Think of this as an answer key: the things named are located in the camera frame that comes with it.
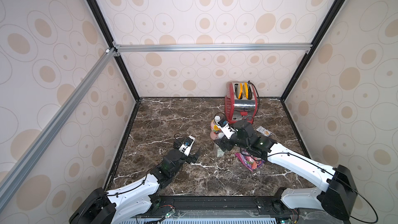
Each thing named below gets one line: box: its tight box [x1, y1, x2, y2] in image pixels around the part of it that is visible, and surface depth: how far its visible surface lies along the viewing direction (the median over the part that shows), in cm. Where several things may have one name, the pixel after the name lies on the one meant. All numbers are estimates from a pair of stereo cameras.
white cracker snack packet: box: [256, 126, 272, 137], surface depth 102 cm
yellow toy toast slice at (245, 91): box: [242, 82, 249, 100], surface depth 99 cm
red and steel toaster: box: [224, 81, 259, 124], surface depth 98 cm
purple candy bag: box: [234, 149, 266, 173], surface depth 87 cm
